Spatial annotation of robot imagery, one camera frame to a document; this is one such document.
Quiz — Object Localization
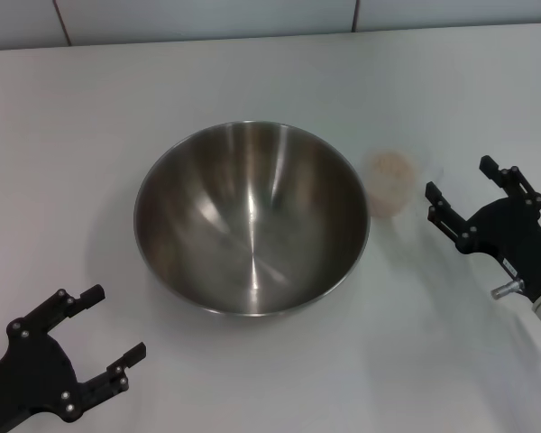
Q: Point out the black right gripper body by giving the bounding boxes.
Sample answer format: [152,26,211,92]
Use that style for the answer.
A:
[454,196,541,302]

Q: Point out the stainless steel mixing bowl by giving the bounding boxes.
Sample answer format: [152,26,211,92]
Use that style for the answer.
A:
[133,119,371,318]

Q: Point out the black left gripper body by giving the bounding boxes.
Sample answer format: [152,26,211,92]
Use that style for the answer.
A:
[0,318,89,433]

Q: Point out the white rice grains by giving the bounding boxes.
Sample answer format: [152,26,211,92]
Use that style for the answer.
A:
[368,153,414,217]

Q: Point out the right gripper cable with plug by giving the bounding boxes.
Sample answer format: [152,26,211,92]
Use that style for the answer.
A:
[491,278,526,300]

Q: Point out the clear plastic cup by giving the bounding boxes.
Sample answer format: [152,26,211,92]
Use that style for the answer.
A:
[364,150,417,219]

